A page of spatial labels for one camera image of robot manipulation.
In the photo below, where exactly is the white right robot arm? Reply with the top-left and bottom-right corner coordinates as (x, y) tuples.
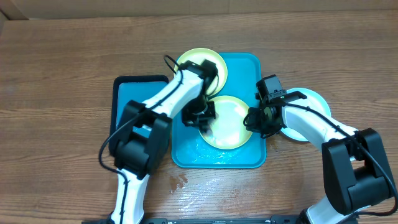
(243, 90), (397, 223)

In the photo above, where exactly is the small black water tray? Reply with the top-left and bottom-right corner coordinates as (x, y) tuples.
(109, 75), (170, 147)

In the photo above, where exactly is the yellow plate with stain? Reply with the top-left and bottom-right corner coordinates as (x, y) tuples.
(200, 96), (252, 150)

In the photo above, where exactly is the light blue plate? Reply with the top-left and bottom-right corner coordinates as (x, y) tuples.
(280, 88), (331, 142)

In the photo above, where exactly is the green scrubbing sponge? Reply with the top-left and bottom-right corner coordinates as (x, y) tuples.
(200, 122), (213, 136)

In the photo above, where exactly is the yellow plate at back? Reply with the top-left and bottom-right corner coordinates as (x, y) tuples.
(177, 48), (228, 96)

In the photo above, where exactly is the large teal serving tray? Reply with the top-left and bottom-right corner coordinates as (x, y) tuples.
(171, 53), (267, 169)

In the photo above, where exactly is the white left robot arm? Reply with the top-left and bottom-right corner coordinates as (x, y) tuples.
(102, 60), (218, 223)

